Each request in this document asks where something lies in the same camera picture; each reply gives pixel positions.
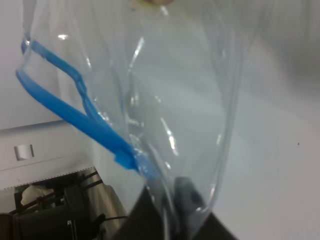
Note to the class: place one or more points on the dark robot base with cables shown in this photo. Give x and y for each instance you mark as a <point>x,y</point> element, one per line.
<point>71,207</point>

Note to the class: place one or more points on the white cabinet with metal handle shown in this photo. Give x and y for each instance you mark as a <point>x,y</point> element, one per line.
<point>38,152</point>

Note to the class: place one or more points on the clear zip bag blue seal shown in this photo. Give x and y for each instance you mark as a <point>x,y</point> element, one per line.
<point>153,84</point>

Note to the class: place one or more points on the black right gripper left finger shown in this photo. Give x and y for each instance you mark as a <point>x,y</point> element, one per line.
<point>146,222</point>

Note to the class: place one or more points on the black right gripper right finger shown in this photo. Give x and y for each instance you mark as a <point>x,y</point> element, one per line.
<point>215,225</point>

